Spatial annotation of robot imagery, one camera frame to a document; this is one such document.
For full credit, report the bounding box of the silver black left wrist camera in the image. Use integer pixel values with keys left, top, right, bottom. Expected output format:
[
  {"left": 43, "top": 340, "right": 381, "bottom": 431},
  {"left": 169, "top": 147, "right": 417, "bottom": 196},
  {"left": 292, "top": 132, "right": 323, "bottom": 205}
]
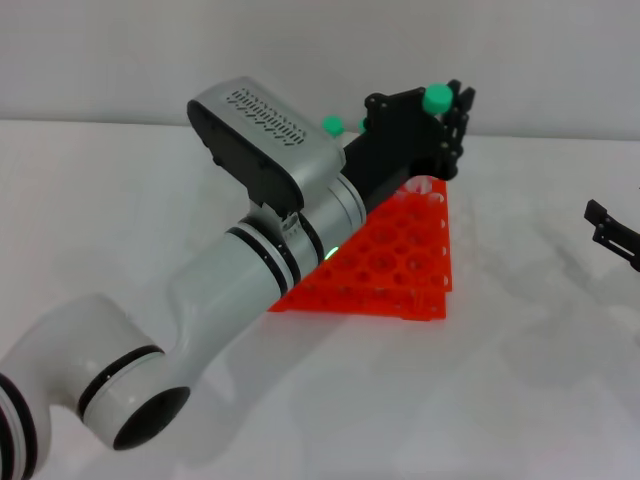
[{"left": 187, "top": 75, "right": 348, "bottom": 212}]

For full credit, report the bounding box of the orange plastic test tube rack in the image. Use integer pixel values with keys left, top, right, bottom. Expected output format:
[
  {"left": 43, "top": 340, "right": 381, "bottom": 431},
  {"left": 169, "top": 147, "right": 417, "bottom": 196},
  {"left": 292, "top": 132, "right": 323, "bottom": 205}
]
[{"left": 267, "top": 174, "right": 455, "bottom": 322}]

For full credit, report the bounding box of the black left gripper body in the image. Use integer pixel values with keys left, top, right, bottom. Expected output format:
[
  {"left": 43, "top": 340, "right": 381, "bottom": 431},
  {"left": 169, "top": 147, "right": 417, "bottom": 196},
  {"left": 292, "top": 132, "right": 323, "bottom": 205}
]
[{"left": 343, "top": 87, "right": 454, "bottom": 211}]

